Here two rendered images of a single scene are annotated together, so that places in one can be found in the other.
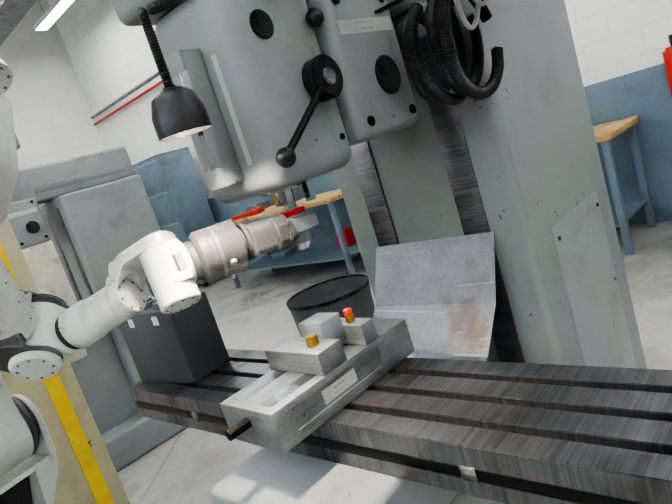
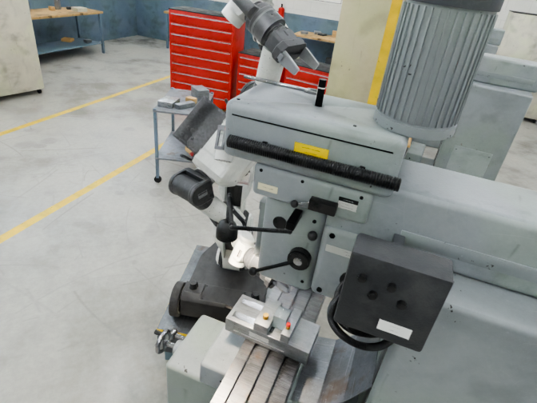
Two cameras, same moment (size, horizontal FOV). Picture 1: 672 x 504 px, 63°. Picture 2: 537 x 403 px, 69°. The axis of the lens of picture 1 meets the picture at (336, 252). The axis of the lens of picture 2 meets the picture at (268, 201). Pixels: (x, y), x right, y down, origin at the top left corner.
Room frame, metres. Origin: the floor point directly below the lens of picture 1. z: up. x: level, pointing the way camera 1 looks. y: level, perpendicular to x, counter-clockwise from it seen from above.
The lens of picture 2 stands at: (0.38, -0.83, 2.20)
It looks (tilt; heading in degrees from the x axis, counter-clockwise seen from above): 31 degrees down; 62
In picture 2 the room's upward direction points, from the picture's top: 7 degrees clockwise
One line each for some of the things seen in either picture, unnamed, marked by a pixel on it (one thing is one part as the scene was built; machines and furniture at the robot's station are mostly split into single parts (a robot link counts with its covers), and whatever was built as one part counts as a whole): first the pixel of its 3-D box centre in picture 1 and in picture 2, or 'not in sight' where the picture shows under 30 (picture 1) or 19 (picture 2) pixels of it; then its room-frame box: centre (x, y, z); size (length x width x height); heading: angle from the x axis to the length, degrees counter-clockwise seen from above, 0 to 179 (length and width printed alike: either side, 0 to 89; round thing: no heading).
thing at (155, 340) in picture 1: (171, 335); not in sight; (1.36, 0.46, 1.03); 0.22 x 0.12 x 0.20; 52
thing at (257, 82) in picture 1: (255, 94); (296, 230); (0.97, 0.05, 1.47); 0.21 x 0.19 x 0.32; 45
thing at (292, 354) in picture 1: (304, 354); (268, 315); (0.94, 0.11, 1.02); 0.15 x 0.06 x 0.04; 42
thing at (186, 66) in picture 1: (205, 120); (264, 226); (0.89, 0.13, 1.45); 0.04 x 0.04 x 0.21; 45
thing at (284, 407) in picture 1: (320, 365); (272, 324); (0.96, 0.09, 0.98); 0.35 x 0.15 x 0.11; 132
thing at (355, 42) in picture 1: (329, 80); (354, 249); (1.10, -0.09, 1.47); 0.24 x 0.19 x 0.26; 45
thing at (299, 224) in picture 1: (302, 223); (280, 285); (0.94, 0.04, 1.24); 0.06 x 0.02 x 0.03; 113
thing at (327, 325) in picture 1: (323, 333); (281, 317); (0.98, 0.07, 1.03); 0.06 x 0.05 x 0.06; 42
